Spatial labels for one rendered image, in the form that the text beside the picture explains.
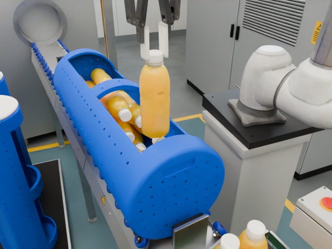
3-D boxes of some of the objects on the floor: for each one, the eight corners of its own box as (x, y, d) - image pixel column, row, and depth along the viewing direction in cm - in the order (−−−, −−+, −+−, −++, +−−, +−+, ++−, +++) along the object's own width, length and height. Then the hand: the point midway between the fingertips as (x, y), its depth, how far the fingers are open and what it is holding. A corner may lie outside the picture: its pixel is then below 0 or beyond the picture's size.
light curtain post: (124, 162, 254) (102, -69, 164) (127, 166, 249) (105, -70, 160) (118, 164, 251) (91, -70, 162) (120, 168, 247) (95, -70, 157)
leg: (95, 215, 204) (82, 143, 171) (98, 221, 200) (84, 147, 167) (87, 218, 202) (72, 145, 169) (89, 224, 198) (74, 150, 165)
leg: (64, 144, 277) (51, 84, 244) (65, 147, 273) (52, 86, 240) (58, 145, 275) (43, 85, 242) (60, 149, 271) (45, 88, 238)
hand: (154, 42), depth 61 cm, fingers closed on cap, 4 cm apart
